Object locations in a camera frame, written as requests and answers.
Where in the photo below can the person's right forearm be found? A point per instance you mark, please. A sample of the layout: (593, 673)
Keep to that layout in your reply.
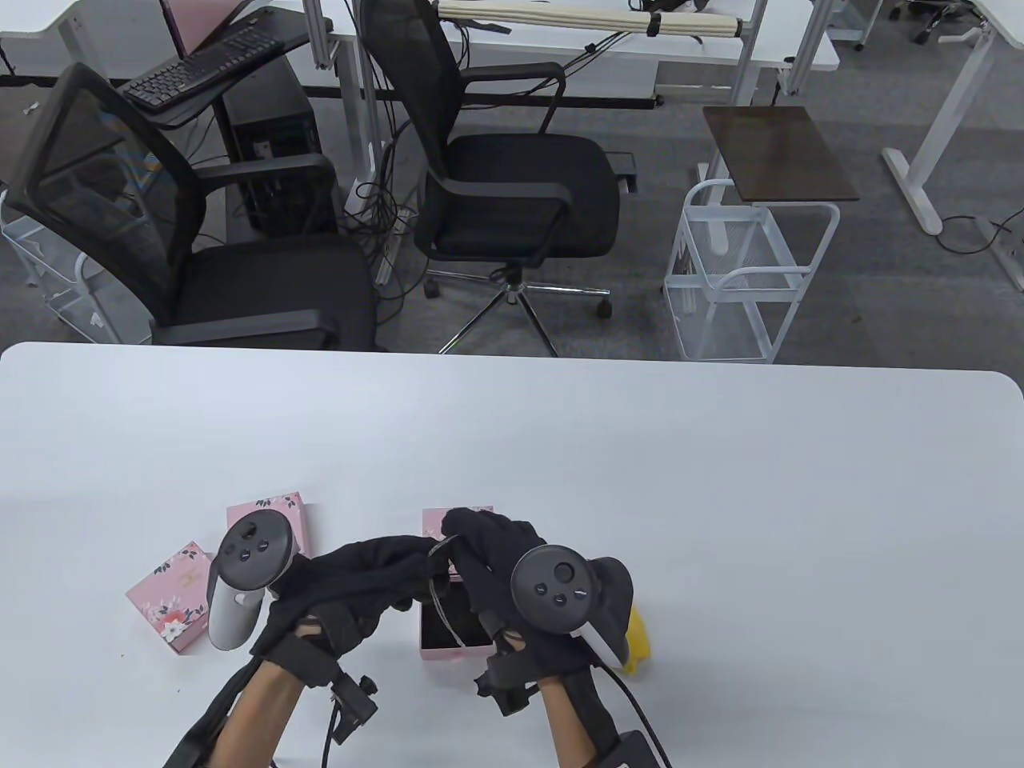
(568, 720)

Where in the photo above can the white desk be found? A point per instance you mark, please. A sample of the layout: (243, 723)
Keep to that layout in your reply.
(80, 32)
(952, 88)

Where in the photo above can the pink floral gift box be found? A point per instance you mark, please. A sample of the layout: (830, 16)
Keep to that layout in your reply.
(272, 504)
(168, 596)

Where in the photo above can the pink screen laptop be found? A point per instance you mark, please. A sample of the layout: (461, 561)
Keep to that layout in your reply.
(200, 20)

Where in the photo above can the yellow cloth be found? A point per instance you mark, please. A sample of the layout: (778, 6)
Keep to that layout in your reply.
(638, 640)

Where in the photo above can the black mesh office chair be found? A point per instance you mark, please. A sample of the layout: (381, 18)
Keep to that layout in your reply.
(520, 192)
(264, 288)

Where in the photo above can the dark wooden side table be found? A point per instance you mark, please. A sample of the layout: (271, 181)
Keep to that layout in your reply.
(780, 152)

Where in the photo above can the black keyboard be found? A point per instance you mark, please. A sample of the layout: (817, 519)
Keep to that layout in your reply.
(192, 72)

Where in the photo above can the black office chair base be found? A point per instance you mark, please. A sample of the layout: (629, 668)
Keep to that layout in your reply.
(932, 12)

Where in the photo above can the black computer tower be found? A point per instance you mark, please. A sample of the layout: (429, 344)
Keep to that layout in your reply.
(276, 136)

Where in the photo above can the person's left forearm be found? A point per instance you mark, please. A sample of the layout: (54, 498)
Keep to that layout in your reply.
(256, 720)

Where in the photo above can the person's right hand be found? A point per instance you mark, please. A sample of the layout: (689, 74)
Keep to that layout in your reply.
(488, 552)

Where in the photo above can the person's left hand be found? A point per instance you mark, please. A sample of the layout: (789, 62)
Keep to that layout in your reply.
(352, 576)

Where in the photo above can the rolled beige mat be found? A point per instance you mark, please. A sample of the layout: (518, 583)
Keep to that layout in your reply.
(560, 14)

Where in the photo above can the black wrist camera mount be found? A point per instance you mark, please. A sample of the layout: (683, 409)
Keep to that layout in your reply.
(504, 688)
(356, 704)

